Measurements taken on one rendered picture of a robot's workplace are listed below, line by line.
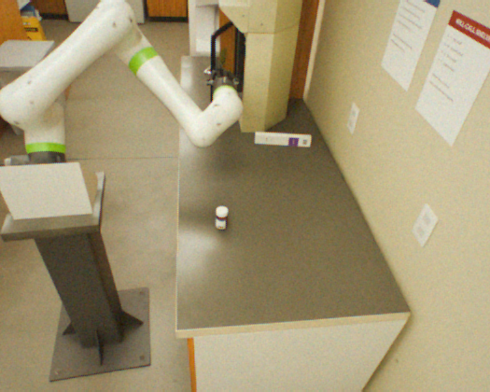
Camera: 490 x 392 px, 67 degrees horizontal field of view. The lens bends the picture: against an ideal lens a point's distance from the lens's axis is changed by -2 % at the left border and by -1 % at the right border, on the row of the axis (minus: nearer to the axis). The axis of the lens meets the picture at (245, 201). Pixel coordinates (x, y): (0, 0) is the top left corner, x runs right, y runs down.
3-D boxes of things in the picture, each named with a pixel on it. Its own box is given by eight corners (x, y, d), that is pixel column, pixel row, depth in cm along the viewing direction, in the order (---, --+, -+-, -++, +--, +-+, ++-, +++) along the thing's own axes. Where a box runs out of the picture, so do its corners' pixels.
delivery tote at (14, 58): (64, 75, 362) (55, 40, 341) (47, 104, 318) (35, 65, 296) (19, 75, 357) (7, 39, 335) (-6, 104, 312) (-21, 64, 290)
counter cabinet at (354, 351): (268, 165, 326) (281, 63, 267) (340, 424, 174) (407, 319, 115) (189, 167, 317) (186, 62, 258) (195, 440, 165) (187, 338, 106)
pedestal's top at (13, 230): (3, 242, 128) (-1, 233, 125) (24, 184, 151) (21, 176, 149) (100, 232, 134) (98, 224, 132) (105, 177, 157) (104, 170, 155)
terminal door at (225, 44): (234, 94, 204) (238, 16, 177) (212, 119, 182) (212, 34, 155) (232, 94, 204) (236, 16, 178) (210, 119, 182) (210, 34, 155)
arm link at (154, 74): (150, 54, 129) (166, 57, 139) (131, 77, 134) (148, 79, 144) (217, 134, 129) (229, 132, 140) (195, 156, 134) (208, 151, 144)
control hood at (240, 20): (239, 11, 177) (240, -13, 170) (247, 33, 153) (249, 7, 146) (215, 10, 176) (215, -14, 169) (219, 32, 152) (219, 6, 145)
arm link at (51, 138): (14, 150, 122) (11, 94, 123) (36, 159, 138) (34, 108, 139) (54, 147, 123) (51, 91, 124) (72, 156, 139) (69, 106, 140)
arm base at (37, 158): (-21, 171, 120) (-22, 152, 120) (-3, 177, 134) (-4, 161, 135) (64, 166, 126) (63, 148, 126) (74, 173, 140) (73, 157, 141)
